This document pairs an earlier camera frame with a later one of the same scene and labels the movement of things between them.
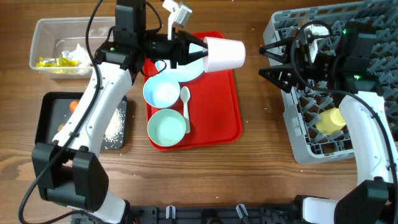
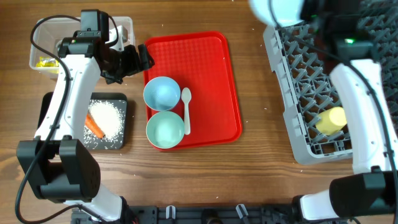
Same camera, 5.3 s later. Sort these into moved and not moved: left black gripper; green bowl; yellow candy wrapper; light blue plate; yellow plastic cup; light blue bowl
Moved: left black gripper; light blue plate
Not moved: yellow plastic cup; yellow candy wrapper; light blue bowl; green bowl
